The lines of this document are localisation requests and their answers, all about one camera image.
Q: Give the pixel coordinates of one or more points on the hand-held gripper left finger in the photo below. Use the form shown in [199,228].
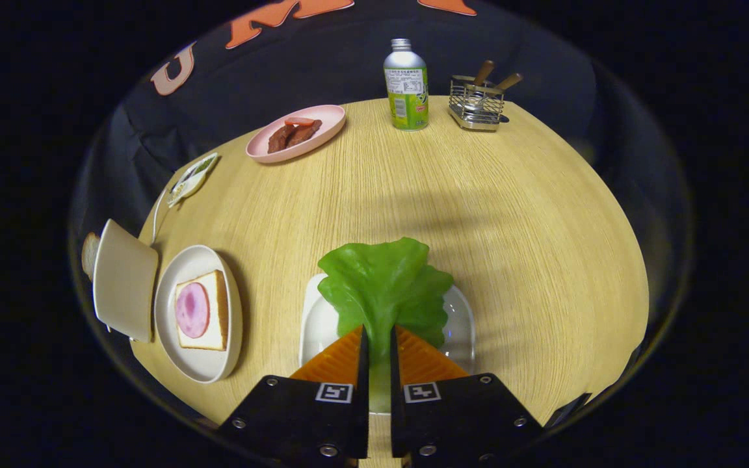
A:
[363,403]

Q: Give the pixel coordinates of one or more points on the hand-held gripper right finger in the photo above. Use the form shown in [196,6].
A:
[396,403]

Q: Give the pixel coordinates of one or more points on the green lettuce leaf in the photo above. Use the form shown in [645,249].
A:
[381,279]

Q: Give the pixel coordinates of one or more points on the toasted bread slice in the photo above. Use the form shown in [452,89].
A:
[90,257]

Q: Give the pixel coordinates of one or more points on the white square plate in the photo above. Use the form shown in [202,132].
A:
[316,325]

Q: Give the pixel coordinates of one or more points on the round white plate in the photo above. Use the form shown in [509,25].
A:
[202,367]

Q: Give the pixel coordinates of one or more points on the pink ham slice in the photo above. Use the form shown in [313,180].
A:
[192,311]

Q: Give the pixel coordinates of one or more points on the white toaster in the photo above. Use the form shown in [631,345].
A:
[124,279]

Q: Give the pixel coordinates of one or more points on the brown meat slices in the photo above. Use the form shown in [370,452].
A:
[290,138]

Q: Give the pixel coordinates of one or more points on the white divided bean dish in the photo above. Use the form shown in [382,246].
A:
[192,179]

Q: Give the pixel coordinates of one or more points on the pink oval plate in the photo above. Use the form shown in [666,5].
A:
[326,120]

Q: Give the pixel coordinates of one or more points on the red food strip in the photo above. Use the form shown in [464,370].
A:
[300,121]

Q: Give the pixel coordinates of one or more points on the green label metal bottle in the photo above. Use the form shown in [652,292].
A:
[406,97]

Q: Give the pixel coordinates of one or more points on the black backdrop cloth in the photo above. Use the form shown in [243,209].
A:
[322,58]

